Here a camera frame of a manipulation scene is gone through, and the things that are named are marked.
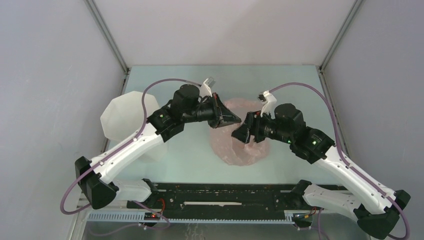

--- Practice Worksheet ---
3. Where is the white cable duct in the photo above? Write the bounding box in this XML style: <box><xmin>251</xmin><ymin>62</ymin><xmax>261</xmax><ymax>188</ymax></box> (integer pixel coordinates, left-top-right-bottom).
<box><xmin>87</xmin><ymin>210</ymin><xmax>301</xmax><ymax>224</ymax></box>

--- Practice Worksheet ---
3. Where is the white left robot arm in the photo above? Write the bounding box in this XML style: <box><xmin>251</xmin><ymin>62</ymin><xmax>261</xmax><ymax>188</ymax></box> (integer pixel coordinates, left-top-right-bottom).
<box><xmin>74</xmin><ymin>84</ymin><xmax>242</xmax><ymax>210</ymax></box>

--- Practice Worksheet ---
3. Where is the aluminium frame post left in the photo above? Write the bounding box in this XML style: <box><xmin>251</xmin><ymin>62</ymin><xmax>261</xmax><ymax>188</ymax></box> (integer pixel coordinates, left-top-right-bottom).
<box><xmin>83</xmin><ymin>0</ymin><xmax>130</xmax><ymax>75</ymax></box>

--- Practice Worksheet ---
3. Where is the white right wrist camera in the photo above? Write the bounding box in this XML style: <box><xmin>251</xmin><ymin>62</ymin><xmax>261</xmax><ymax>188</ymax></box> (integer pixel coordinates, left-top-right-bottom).
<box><xmin>258</xmin><ymin>90</ymin><xmax>277</xmax><ymax>118</ymax></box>

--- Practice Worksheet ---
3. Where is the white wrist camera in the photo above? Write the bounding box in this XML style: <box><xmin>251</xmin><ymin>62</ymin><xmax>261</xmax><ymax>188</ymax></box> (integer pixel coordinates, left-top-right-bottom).
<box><xmin>258</xmin><ymin>90</ymin><xmax>277</xmax><ymax>118</ymax></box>
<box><xmin>199</xmin><ymin>77</ymin><xmax>216</xmax><ymax>100</ymax></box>

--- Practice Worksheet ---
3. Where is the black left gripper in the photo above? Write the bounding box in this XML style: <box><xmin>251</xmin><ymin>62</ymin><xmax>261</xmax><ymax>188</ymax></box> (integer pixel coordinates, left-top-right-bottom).
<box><xmin>182</xmin><ymin>93</ymin><xmax>242</xmax><ymax>129</ymax></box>

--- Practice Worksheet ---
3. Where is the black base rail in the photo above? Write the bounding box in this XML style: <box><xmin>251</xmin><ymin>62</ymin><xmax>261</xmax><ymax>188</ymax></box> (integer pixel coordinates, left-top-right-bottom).
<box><xmin>94</xmin><ymin>181</ymin><xmax>332</xmax><ymax>222</ymax></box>

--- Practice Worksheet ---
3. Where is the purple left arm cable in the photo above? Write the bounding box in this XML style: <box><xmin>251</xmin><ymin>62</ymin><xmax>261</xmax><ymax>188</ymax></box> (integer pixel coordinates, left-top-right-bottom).
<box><xmin>59</xmin><ymin>78</ymin><xmax>203</xmax><ymax>216</ymax></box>

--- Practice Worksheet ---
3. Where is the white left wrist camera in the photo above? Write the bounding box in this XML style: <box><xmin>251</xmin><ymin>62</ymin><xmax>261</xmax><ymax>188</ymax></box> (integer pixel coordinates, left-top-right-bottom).
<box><xmin>199</xmin><ymin>77</ymin><xmax>216</xmax><ymax>100</ymax></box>

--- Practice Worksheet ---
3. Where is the pink plastic trash bag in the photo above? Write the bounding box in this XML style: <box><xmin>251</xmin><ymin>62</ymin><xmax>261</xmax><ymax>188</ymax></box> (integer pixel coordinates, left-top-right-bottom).
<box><xmin>209</xmin><ymin>98</ymin><xmax>271</xmax><ymax>167</ymax></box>

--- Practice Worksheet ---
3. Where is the white faceted trash bin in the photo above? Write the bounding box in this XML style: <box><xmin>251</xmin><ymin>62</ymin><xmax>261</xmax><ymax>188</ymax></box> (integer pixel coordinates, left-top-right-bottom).
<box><xmin>100</xmin><ymin>91</ymin><xmax>160</xmax><ymax>147</ymax></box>

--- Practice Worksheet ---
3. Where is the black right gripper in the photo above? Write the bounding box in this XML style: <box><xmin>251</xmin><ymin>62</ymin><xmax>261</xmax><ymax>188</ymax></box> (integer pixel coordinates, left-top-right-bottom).
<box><xmin>230</xmin><ymin>109</ymin><xmax>293</xmax><ymax>145</ymax></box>

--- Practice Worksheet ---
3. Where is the aluminium frame post right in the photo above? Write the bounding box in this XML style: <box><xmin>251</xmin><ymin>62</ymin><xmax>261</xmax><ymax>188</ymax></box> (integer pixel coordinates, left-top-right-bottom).
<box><xmin>318</xmin><ymin>0</ymin><xmax>366</xmax><ymax>73</ymax></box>

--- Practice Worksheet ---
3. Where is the aluminium frame post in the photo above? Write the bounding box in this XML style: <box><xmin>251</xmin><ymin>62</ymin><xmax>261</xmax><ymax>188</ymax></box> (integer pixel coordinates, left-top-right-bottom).
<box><xmin>318</xmin><ymin>0</ymin><xmax>366</xmax><ymax>73</ymax></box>
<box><xmin>83</xmin><ymin>0</ymin><xmax>130</xmax><ymax>75</ymax></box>

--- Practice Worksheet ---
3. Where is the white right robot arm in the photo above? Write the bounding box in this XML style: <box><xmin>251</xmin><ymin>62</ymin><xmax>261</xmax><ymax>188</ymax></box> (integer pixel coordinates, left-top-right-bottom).
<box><xmin>231</xmin><ymin>103</ymin><xmax>411</xmax><ymax>240</ymax></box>

